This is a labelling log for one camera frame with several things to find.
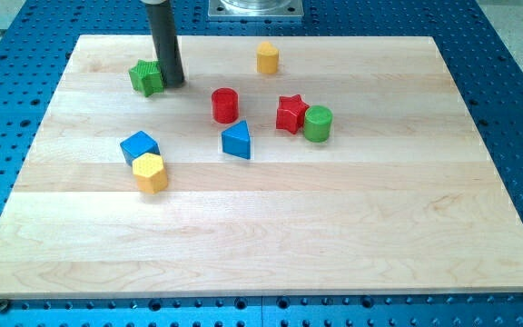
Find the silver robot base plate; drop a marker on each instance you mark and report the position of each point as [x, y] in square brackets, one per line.
[255, 9]

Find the green star block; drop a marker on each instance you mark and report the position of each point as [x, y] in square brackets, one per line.
[146, 77]

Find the yellow hexagon block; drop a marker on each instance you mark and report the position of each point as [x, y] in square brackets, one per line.
[150, 173]

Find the light wooden board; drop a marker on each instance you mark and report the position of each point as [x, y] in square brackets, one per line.
[403, 197]

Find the red star block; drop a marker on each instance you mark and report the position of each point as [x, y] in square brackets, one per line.
[290, 113]

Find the green cylinder block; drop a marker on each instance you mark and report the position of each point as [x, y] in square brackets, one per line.
[317, 123]

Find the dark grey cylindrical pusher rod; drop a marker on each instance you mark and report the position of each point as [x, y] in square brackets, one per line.
[165, 42]

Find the left board clamp screw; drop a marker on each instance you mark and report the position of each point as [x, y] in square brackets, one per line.
[4, 305]

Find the blue triangle block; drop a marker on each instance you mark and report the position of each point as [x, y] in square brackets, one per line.
[236, 140]

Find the blue cube block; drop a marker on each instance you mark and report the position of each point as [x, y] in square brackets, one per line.
[138, 144]

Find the red cylinder block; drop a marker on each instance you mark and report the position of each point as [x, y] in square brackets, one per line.
[225, 105]

